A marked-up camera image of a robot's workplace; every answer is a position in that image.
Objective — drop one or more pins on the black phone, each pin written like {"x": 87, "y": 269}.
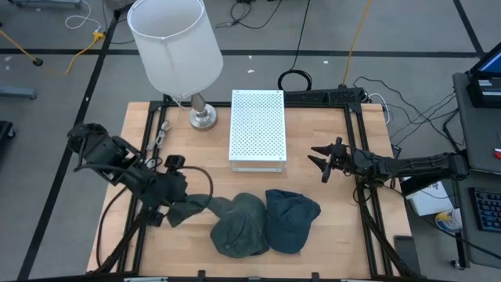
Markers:
{"x": 407, "y": 254}

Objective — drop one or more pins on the white cardboard box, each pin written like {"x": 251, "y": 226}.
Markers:
{"x": 428, "y": 203}

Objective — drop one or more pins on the black laptop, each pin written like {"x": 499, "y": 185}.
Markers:
{"x": 485, "y": 94}

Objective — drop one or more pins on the black round puck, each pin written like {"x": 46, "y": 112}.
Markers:
{"x": 38, "y": 62}

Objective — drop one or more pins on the small red object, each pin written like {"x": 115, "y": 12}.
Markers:
{"x": 498, "y": 153}

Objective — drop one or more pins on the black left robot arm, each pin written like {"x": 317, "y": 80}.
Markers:
{"x": 102, "y": 150}

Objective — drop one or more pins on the black flat bar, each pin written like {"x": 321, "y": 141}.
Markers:
{"x": 419, "y": 188}

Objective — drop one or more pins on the black power strip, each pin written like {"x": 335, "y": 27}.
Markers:
{"x": 325, "y": 96}

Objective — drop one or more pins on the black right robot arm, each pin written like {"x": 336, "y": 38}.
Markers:
{"x": 415, "y": 164}

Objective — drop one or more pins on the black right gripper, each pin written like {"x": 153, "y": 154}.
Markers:
{"x": 337, "y": 156}

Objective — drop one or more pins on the grey metal bar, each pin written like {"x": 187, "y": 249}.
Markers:
{"x": 17, "y": 92}

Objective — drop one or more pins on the grey caster wheel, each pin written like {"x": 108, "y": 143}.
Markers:
{"x": 456, "y": 265}

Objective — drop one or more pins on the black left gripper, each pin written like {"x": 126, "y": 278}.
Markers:
{"x": 175, "y": 161}

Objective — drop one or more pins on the black caster foot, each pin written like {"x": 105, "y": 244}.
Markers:
{"x": 6, "y": 131}

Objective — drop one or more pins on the white perforated metal shelf riser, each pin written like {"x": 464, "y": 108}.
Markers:
{"x": 258, "y": 129}

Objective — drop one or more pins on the white container blue yellow label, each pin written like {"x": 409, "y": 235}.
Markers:
{"x": 448, "y": 221}

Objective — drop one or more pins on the grey side table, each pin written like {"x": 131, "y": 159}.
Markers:
{"x": 477, "y": 137}

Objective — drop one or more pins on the black aluminium extrusion frame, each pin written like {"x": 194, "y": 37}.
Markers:
{"x": 354, "y": 106}

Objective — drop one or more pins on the grey desk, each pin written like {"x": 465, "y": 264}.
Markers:
{"x": 466, "y": 243}

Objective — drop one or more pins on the blue denim cap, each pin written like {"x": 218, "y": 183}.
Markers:
{"x": 291, "y": 219}

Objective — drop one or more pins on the white shade silver table lamp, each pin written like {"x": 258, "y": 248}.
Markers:
{"x": 176, "y": 47}

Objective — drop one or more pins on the black keyboard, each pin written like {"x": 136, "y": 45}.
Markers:
{"x": 487, "y": 209}

